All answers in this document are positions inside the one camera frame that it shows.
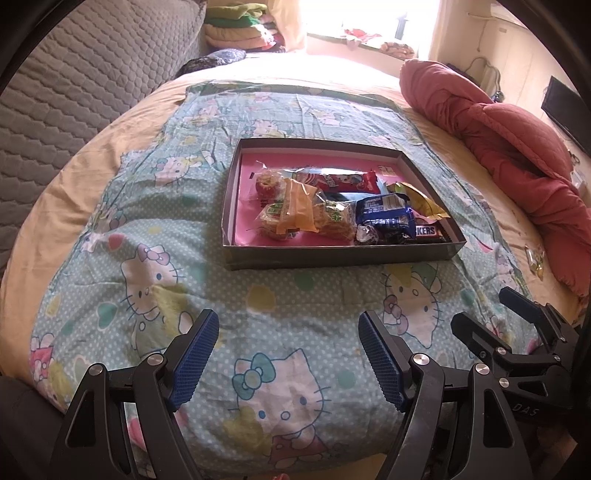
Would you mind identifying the pile of folded clothes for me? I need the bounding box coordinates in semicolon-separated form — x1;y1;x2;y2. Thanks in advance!
203;2;289;54

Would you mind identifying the grey cardboard box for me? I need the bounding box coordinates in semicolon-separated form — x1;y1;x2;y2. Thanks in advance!
221;137;467;271

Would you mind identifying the cartoon cat printed blanket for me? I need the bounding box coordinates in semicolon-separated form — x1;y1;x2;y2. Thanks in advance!
28;80;541;478

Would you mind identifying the red candy clear packet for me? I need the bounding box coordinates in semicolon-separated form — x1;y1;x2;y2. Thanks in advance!
253;168;284;201

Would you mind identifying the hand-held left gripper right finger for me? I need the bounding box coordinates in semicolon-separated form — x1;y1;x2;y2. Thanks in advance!
358;310;518;480

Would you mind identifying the pink quilt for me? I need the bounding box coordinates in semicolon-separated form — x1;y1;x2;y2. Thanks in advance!
399;58;591;296

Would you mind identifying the brown chocolate bar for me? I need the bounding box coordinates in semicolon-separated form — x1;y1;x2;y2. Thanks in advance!
409;223;452;244

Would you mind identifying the grey quilted headboard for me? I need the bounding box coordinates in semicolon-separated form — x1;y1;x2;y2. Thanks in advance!
0;0;206;278

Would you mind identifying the red snack packet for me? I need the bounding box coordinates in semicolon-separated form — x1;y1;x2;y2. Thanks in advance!
293;167;380;193

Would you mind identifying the black snack packet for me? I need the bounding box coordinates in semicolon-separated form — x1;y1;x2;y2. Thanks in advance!
379;230;419;245

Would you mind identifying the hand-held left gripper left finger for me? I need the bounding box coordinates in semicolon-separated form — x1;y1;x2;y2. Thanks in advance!
48;308;221;480

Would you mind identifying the orange cracker packet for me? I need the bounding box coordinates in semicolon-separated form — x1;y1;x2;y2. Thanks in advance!
283;179;320;234

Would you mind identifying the cream curtain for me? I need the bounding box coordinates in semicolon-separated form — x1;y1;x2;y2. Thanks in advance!
277;0;308;51

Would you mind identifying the window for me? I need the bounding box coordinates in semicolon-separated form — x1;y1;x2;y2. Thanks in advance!
300;0;439;47

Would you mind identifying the dark patterned pillow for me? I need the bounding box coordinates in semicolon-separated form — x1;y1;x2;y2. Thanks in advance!
178;48;247;77

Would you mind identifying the beige bed sheet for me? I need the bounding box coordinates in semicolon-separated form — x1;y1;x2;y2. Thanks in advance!
0;51;583;416

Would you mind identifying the pink book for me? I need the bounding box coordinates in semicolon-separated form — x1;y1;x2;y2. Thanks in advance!
233;148;407;245

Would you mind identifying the small yellow clear packet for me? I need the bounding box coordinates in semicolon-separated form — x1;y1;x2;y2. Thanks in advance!
525;246;546;280

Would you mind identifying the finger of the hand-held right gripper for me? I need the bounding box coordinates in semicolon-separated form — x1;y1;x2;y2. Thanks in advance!
451;313;506;367
501;287;575;344

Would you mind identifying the pastry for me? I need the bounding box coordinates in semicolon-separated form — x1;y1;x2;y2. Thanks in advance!
313;196;358;241
255;202;296;241

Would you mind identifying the white charger with cable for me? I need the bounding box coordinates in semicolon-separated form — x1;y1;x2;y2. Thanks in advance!
464;55;506;104

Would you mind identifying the blue cookie packet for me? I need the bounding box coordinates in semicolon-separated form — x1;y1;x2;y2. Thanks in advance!
356;193;415;232

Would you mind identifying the yellow snack packet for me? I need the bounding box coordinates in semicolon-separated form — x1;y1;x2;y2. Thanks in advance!
385;181;450;219

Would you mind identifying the black television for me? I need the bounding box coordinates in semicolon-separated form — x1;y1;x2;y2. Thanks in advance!
541;76;591;155

